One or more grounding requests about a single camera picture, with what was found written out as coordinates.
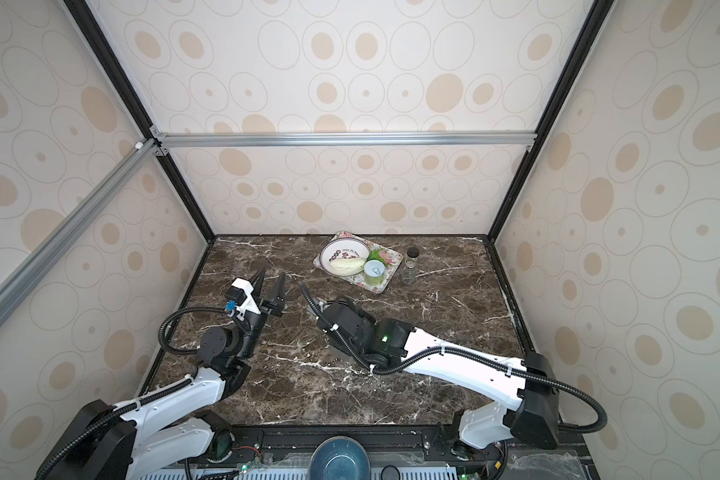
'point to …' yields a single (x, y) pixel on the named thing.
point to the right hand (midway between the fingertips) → (345, 317)
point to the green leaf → (375, 255)
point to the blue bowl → (340, 458)
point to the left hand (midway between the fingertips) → (279, 269)
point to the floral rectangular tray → (392, 258)
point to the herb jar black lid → (411, 261)
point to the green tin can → (374, 273)
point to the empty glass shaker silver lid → (409, 275)
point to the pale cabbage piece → (348, 266)
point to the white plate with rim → (344, 248)
